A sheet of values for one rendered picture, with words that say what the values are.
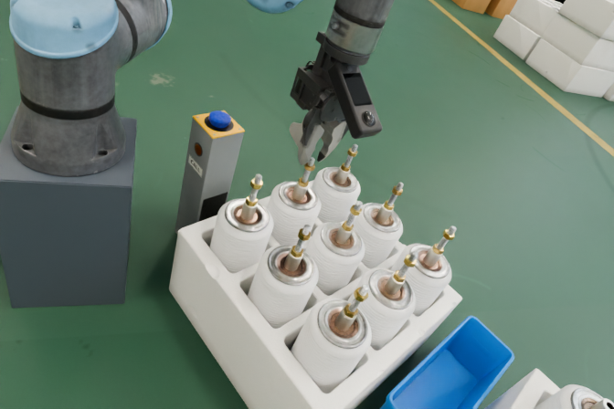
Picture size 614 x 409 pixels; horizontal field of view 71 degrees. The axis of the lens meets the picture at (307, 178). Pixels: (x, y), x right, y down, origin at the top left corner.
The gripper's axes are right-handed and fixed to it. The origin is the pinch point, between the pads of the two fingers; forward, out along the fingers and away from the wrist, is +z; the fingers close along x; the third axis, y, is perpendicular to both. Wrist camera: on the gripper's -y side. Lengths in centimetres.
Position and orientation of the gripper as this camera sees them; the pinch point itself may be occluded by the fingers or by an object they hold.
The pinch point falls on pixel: (314, 159)
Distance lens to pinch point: 74.0
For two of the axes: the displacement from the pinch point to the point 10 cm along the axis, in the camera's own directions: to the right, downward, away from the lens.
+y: -5.6, -6.4, 5.2
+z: -2.9, 7.5, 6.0
